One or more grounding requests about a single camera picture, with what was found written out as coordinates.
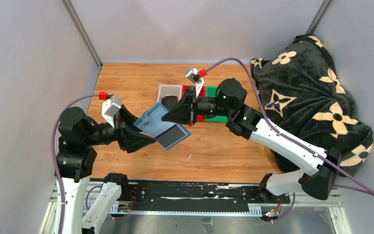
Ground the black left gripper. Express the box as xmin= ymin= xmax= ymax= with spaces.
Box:
xmin=84 ymin=104 xmax=157 ymax=152

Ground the aluminium frame post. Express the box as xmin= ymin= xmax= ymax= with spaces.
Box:
xmin=61 ymin=0 xmax=103 ymax=70
xmin=306 ymin=0 xmax=334 ymax=34

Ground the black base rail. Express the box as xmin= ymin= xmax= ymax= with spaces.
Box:
xmin=111 ymin=180 xmax=291 ymax=217

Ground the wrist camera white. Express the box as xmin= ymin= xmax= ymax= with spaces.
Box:
xmin=185 ymin=67 xmax=207 ymax=97
xmin=101 ymin=95 xmax=122 ymax=128

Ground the white plastic bin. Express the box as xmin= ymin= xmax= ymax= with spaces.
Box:
xmin=156 ymin=84 xmax=183 ymax=103

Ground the left aluminium frame post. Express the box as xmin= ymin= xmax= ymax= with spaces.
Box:
xmin=61 ymin=0 xmax=103 ymax=70

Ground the right aluminium frame post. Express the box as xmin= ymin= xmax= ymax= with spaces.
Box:
xmin=306 ymin=0 xmax=334 ymax=34

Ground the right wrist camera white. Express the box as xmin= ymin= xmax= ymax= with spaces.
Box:
xmin=185 ymin=67 xmax=207 ymax=97

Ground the blue card holder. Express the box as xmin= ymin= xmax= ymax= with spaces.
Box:
xmin=134 ymin=103 xmax=185 ymax=139

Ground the black floral blanket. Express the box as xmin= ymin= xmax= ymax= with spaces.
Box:
xmin=250 ymin=34 xmax=374 ymax=176

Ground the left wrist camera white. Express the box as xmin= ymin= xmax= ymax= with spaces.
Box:
xmin=101 ymin=95 xmax=122 ymax=128

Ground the red plastic bin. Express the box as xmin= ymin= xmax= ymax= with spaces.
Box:
xmin=182 ymin=85 xmax=207 ymax=125

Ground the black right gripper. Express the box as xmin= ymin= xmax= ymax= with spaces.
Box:
xmin=162 ymin=86 xmax=234 ymax=127

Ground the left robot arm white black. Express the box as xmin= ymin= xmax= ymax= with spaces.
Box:
xmin=56 ymin=106 xmax=156 ymax=234

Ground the green plastic bin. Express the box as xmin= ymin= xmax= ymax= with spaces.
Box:
xmin=203 ymin=86 xmax=227 ymax=123

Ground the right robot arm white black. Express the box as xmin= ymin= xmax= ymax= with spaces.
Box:
xmin=162 ymin=78 xmax=341 ymax=204

